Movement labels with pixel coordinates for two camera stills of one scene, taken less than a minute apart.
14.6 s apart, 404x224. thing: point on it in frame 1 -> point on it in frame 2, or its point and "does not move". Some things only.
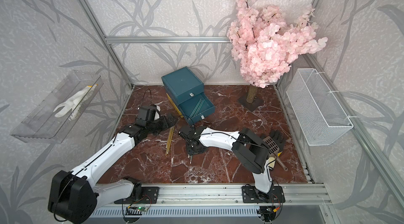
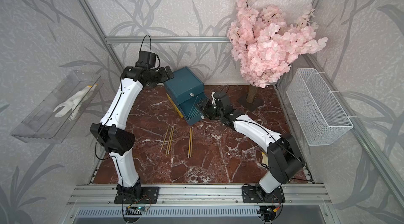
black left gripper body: [159, 125] -> [158, 77]
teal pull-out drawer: [197, 108] does not move
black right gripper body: [190, 151] -> [214, 112]
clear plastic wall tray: [54, 119] does not move
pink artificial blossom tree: [264, 44] does not move
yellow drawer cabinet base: [179, 112] does not move
